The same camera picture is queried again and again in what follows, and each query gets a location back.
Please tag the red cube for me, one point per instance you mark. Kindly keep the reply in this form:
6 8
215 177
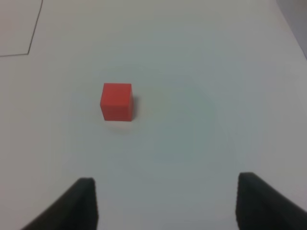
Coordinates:
117 102

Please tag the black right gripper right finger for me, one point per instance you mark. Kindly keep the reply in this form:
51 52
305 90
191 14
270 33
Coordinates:
260 207

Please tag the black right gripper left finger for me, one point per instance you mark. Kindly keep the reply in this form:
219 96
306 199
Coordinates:
76 209

